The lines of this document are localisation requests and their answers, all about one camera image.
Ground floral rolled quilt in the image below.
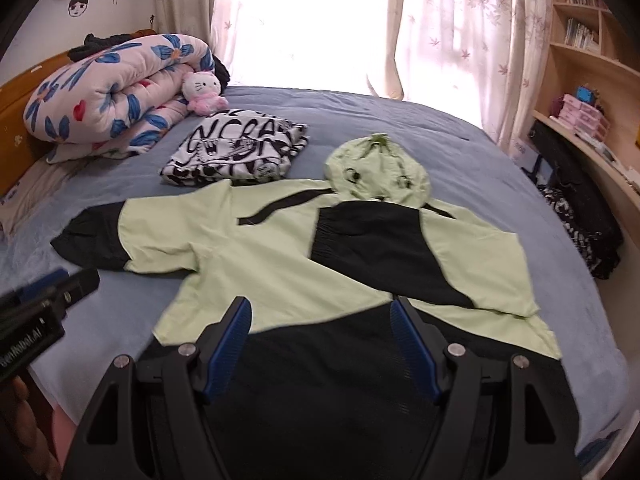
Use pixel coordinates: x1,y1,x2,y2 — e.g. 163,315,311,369
24,33,217,163

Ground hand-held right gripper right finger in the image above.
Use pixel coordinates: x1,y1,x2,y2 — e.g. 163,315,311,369
389,297,583,480

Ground white and blue bag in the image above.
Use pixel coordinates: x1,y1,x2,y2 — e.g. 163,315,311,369
510,137,556,186

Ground pink floral curtain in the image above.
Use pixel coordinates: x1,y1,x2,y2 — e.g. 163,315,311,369
367,0,555,158

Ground stack of pink boxes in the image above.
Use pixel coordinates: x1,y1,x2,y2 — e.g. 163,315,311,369
557,94,612,141

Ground green and black hoodie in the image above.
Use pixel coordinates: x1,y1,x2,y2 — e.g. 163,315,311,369
50,132,583,480

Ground white cat plush toy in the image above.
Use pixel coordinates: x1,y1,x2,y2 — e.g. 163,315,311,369
180,71,227,115

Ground dark cloth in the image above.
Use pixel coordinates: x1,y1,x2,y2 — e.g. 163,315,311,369
68,30,157,61

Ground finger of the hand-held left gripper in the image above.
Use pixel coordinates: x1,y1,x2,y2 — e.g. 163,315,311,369
12,268,71,303
54,267,101,311

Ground person's left hand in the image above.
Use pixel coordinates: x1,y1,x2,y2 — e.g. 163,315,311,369
0,375,57,480

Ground beige floral curtain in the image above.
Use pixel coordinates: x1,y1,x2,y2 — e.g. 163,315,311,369
152,0,223,48

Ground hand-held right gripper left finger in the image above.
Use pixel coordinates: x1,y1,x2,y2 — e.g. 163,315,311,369
62,296,253,480

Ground wooden bookshelf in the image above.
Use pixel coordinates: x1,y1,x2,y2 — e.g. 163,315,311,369
530,0,640,243

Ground orange headboard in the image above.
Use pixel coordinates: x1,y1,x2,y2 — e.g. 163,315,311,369
0,52,76,196

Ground black bag under desk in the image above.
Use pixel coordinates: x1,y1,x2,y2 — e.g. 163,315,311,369
527,122,624,261

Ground black and white printed garment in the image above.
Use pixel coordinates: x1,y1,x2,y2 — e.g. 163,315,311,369
160,109,309,187

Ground black and white patterned cloth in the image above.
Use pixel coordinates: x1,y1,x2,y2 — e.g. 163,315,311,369
537,187,610,281

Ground black knit garment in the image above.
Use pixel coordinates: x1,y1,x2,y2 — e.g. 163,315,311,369
212,54,232,93

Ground blue bed sheet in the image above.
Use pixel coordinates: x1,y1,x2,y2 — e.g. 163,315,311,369
0,85,632,467

